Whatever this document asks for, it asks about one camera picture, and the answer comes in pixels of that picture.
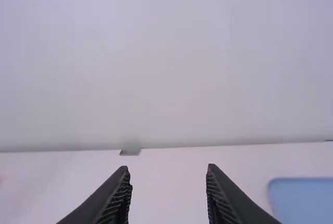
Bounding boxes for blue mat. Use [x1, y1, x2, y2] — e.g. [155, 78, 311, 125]
[267, 177, 333, 224]

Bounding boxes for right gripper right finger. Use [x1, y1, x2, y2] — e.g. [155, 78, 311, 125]
[206, 163, 283, 224]

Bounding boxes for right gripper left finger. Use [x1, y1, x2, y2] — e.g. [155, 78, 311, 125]
[56, 166, 133, 224]

